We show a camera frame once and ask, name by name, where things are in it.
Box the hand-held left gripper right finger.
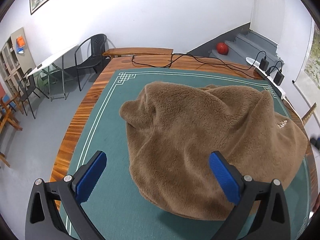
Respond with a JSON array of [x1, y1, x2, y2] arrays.
[[209, 151, 292, 240]]

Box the white power strip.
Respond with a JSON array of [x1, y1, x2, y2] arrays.
[[246, 57, 287, 100]]

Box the long black cable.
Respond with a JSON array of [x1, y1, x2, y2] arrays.
[[131, 52, 265, 80]]

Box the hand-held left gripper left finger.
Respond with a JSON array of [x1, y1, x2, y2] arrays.
[[25, 150, 108, 240]]

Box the wooden bench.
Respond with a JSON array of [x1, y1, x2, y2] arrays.
[[102, 47, 174, 60]]

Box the orange basketball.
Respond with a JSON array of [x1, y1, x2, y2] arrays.
[[216, 42, 229, 55]]

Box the wooden slat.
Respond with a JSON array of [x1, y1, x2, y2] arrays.
[[301, 104, 317, 123]]

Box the black metal chair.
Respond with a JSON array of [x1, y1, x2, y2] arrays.
[[75, 34, 112, 92], [18, 68, 49, 119]]

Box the beige glass-door cabinet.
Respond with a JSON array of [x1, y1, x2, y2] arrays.
[[0, 27, 35, 90]]

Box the grey staircase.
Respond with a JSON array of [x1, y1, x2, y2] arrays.
[[186, 22, 283, 68]]

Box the white door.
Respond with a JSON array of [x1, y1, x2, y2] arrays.
[[251, 0, 287, 63]]

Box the white folding table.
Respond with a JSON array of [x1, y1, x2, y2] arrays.
[[27, 44, 79, 102]]

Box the wall scroll painting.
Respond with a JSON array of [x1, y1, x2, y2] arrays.
[[292, 20, 320, 105]]

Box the brown fleece sweater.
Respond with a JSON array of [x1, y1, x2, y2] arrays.
[[119, 81, 308, 222]]

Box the green table mat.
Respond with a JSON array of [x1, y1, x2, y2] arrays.
[[65, 67, 312, 240]]

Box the orange and blue packet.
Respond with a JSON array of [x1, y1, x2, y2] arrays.
[[15, 36, 27, 54]]

